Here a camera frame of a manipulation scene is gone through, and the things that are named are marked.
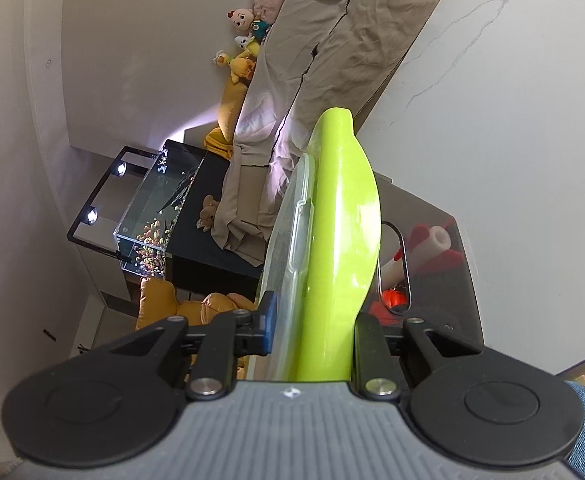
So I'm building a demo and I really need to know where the baby doll plush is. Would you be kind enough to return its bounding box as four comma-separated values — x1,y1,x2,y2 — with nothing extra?
227,8,272,42

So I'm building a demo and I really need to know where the black cabinet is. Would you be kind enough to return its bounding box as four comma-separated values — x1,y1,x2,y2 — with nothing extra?
166,152,262,300

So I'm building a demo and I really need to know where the lime green cutting board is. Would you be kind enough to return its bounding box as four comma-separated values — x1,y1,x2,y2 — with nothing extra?
290,107,381,382

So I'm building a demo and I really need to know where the yellow duck plush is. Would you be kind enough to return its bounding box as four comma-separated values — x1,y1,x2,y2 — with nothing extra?
213,36,261,84

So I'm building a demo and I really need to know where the orange leather chair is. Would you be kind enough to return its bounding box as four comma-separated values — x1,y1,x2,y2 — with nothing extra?
135,278,258,330

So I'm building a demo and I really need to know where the orange red toy figure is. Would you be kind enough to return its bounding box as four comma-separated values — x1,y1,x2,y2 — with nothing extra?
368,289,408,326

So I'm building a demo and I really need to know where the black metal lamp frame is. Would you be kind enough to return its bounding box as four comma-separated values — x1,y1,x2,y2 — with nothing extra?
67,145,159,261

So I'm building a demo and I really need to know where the small brown teddy bear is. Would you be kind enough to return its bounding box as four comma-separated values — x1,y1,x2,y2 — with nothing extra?
197,194,219,232

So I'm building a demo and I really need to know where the pink plush toy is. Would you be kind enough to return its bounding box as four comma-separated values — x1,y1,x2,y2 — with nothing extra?
251,0,285,24

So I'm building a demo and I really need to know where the red white toy rocket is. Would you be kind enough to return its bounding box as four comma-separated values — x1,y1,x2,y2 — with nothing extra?
380,224,465,290

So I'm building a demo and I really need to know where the clear plastic container lid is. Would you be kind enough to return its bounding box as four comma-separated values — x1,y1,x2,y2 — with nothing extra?
254,154,316,382

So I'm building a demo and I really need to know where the glass fish tank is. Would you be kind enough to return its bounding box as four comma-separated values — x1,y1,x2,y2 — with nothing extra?
114,140,204,278

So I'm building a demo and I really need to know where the yellow cushion near tank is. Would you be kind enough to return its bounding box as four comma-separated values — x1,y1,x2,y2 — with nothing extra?
204,77,248,160

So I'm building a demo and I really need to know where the beige sofa with cover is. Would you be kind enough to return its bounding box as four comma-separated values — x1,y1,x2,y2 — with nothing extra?
211,0,440,266

